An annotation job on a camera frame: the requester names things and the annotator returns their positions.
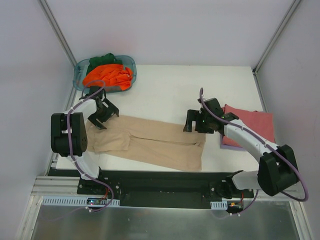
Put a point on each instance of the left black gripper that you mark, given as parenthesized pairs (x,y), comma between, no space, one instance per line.
(105,113)

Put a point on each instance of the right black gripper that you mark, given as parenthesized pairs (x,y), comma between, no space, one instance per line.
(196,121)

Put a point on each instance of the beige t shirt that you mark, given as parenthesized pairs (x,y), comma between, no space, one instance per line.
(148,141)

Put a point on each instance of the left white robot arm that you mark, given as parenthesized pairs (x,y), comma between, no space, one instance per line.
(68,136)

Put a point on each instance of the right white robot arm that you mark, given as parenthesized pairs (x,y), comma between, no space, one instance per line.
(277,165)

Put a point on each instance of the orange t shirt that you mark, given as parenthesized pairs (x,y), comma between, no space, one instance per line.
(110,75)

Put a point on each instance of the teal plastic basket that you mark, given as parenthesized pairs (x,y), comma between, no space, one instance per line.
(80,71)

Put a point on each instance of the green t shirt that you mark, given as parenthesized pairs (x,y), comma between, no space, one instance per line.
(106,59)

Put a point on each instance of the folded red t shirt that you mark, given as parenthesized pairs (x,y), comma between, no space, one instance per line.
(259,121)

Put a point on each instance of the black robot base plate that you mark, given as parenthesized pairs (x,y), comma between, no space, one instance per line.
(161,189)

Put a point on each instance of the left aluminium frame post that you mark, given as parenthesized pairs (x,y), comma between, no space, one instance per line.
(57,31)

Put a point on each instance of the aluminium frame post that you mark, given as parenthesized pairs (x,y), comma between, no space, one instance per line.
(295,4)
(57,31)

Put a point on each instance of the right aluminium frame post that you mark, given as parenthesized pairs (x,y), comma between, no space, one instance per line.
(295,4)

